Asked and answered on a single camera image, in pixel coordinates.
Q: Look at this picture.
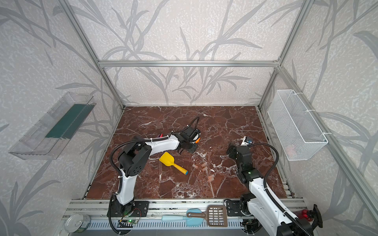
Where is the aluminium cage frame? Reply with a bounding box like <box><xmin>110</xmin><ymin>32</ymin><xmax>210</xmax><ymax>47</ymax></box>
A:
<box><xmin>58</xmin><ymin>1</ymin><xmax>378</xmax><ymax>221</ymax></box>

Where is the clear plastic wall tray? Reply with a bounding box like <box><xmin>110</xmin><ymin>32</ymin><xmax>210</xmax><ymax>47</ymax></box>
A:
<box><xmin>9</xmin><ymin>92</ymin><xmax>96</xmax><ymax>160</ymax></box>

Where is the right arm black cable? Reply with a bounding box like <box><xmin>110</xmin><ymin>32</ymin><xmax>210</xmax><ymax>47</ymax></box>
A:
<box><xmin>247</xmin><ymin>143</ymin><xmax>314</xmax><ymax>236</ymax></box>

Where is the white wire mesh basket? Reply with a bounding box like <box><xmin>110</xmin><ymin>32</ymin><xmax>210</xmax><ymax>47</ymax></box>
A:
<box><xmin>268</xmin><ymin>89</ymin><xmax>328</xmax><ymax>161</ymax></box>

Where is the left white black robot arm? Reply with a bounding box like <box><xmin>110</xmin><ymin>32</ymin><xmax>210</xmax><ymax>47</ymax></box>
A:
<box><xmin>109</xmin><ymin>126</ymin><xmax>200</xmax><ymax>206</ymax></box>

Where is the light blue silicone spatula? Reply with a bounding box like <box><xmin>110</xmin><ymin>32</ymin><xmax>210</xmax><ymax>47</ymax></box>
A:
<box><xmin>161</xmin><ymin>215</ymin><xmax>204</xmax><ymax>227</ymax></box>

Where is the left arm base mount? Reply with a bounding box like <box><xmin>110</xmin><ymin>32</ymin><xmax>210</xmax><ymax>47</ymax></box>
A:
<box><xmin>107</xmin><ymin>200</ymin><xmax>149</xmax><ymax>218</ymax></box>

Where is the aluminium front rail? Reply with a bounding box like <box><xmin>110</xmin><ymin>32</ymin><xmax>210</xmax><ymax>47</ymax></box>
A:
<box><xmin>60</xmin><ymin>198</ymin><xmax>308</xmax><ymax>231</ymax></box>

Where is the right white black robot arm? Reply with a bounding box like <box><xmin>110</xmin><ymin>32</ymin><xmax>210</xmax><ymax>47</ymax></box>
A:
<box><xmin>226</xmin><ymin>143</ymin><xmax>313</xmax><ymax>236</ymax></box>

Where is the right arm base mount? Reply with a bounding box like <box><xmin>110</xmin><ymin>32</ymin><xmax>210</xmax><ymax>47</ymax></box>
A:
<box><xmin>223</xmin><ymin>199</ymin><xmax>252</xmax><ymax>217</ymax></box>

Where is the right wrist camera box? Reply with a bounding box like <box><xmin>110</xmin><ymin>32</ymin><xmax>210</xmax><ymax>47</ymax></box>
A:
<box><xmin>241</xmin><ymin>136</ymin><xmax>254</xmax><ymax>146</ymax></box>

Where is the small circuit board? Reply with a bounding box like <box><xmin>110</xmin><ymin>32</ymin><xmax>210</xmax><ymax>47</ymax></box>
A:
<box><xmin>118</xmin><ymin>219</ymin><xmax>139</xmax><ymax>228</ymax></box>

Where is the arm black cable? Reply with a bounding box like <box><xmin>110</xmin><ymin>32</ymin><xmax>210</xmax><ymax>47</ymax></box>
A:
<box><xmin>109</xmin><ymin>116</ymin><xmax>200</xmax><ymax>178</ymax></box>
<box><xmin>247</xmin><ymin>143</ymin><xmax>314</xmax><ymax>236</ymax></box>

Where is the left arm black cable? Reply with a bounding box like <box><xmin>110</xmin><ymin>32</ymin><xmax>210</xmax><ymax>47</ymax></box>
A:
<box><xmin>109</xmin><ymin>116</ymin><xmax>200</xmax><ymax>178</ymax></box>

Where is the yellow toy shovel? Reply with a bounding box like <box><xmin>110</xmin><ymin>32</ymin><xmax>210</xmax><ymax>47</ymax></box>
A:
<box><xmin>159</xmin><ymin>152</ymin><xmax>188</xmax><ymax>175</ymax></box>

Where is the brown slotted spatula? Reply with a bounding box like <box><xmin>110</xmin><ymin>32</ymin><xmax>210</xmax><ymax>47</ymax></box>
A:
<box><xmin>187</xmin><ymin>205</ymin><xmax>228</xmax><ymax>227</ymax></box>

